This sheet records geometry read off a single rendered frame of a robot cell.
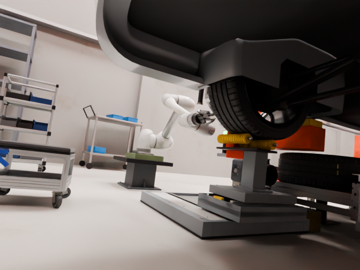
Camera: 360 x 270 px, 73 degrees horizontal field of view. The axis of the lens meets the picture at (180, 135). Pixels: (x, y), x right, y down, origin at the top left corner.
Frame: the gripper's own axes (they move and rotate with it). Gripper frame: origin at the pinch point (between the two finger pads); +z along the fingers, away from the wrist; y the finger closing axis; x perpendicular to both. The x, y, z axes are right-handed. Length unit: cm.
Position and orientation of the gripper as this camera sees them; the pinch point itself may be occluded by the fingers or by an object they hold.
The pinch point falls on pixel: (215, 115)
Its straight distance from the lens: 151.8
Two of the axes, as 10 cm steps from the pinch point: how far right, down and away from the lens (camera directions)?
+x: 7.0, -5.9, 4.0
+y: -5.3, -8.1, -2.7
